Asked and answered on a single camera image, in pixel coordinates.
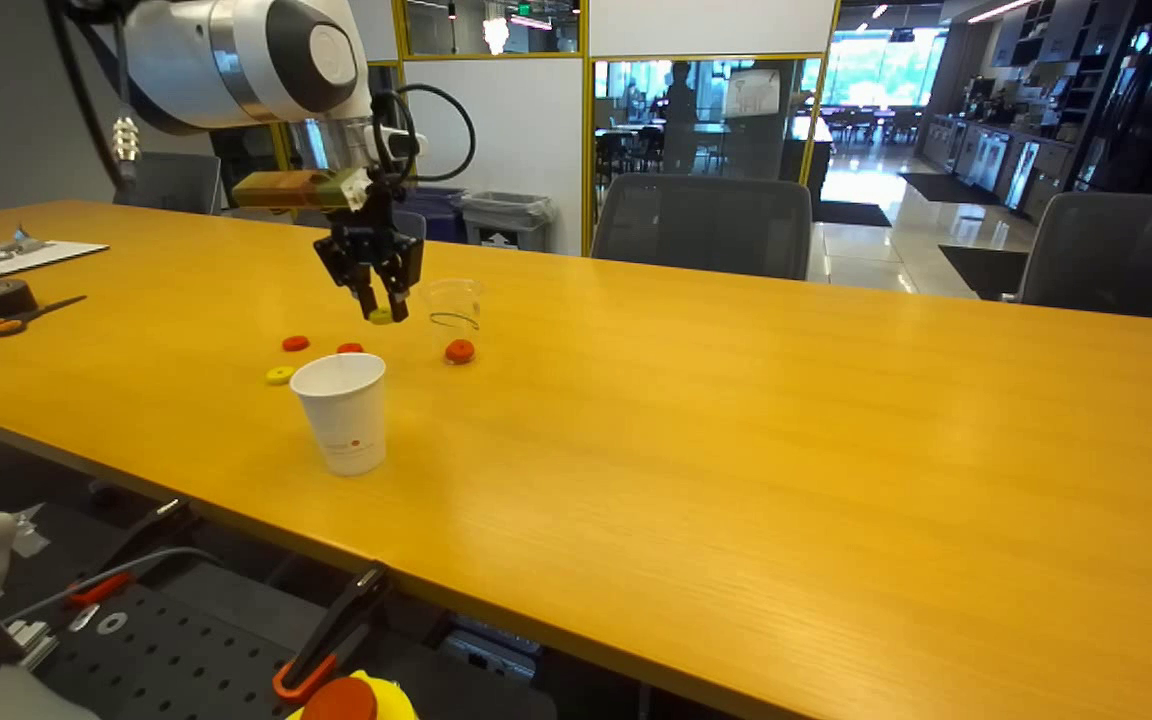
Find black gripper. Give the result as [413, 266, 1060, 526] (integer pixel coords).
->
[312, 198, 430, 327]

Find clear plastic cup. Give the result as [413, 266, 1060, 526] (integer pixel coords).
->
[423, 273, 490, 343]

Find blue waste bin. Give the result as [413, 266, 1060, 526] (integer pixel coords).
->
[409, 186, 472, 250]

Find grey waste bin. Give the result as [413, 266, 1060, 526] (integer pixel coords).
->
[459, 188, 562, 258]

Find white paper cup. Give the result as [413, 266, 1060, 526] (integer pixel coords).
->
[284, 349, 391, 482]

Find white partition board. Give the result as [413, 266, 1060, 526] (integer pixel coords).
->
[391, 53, 592, 258]

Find grey office chair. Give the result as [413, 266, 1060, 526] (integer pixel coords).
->
[113, 150, 228, 218]
[1013, 188, 1152, 327]
[592, 171, 816, 285]

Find white paper sheet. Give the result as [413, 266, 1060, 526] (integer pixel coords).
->
[0, 235, 113, 288]

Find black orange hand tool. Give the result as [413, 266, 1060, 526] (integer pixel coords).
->
[268, 564, 391, 710]

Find yellow framed glass partition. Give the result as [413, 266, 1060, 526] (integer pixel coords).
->
[581, 53, 836, 260]

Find yellow red emergency stop button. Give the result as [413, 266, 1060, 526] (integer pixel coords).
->
[287, 667, 423, 720]

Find black display cabinets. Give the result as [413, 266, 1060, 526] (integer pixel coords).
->
[1047, 0, 1152, 206]

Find tan wrist camera block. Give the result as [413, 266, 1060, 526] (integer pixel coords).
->
[228, 166, 377, 218]

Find orange handled scissors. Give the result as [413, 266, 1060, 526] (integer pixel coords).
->
[0, 291, 90, 340]

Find white wall panel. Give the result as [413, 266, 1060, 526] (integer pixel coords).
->
[585, 0, 839, 61]

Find red handled screwdriver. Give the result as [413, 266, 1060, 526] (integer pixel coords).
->
[63, 571, 138, 618]

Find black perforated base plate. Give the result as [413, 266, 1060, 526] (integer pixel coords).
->
[31, 558, 341, 720]

